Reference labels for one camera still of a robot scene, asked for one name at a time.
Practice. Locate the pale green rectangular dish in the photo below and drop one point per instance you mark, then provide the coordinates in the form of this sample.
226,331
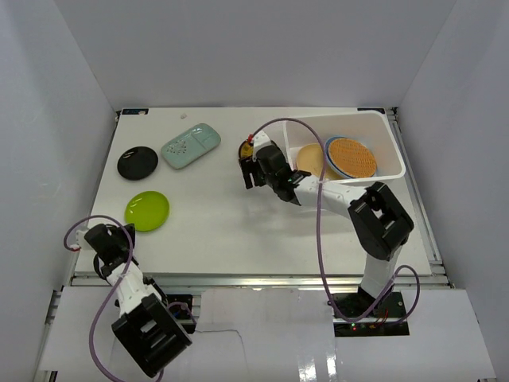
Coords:
190,145

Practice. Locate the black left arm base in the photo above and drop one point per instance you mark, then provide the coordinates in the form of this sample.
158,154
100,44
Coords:
180,306

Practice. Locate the blue round plate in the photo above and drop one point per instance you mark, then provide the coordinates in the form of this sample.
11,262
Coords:
329,159

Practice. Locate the lime green round plate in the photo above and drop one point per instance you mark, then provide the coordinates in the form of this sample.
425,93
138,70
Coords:
147,211

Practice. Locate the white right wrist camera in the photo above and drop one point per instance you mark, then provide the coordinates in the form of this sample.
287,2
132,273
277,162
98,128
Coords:
259,141

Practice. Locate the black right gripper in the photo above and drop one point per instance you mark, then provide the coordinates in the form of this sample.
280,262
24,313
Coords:
250,166

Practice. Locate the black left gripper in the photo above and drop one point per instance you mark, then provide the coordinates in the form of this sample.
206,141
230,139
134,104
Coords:
120,231

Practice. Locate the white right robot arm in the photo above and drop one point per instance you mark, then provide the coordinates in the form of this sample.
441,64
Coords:
380,222

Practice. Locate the tan round plate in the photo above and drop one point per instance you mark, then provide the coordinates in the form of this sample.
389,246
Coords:
310,159

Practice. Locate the white plastic bin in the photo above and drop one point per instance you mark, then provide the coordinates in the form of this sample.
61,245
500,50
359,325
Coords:
371,128

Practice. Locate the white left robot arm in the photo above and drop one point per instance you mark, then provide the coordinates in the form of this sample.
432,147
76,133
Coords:
146,327

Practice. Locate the woven wicker round plate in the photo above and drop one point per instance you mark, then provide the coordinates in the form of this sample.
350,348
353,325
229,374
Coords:
353,158

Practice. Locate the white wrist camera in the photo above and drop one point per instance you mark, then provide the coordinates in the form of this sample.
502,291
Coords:
259,141
80,243

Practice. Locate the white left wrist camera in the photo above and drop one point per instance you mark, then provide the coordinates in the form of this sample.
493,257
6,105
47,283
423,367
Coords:
80,243

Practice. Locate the aluminium table frame rail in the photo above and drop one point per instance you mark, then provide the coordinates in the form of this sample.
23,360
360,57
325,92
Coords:
439,280

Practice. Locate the yellow black patterned plate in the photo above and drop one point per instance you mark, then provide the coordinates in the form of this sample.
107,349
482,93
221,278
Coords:
245,150

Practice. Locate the blue label sticker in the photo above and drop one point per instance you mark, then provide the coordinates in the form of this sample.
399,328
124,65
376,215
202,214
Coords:
135,111

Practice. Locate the black round plate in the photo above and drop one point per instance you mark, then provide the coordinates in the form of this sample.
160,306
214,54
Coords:
137,163

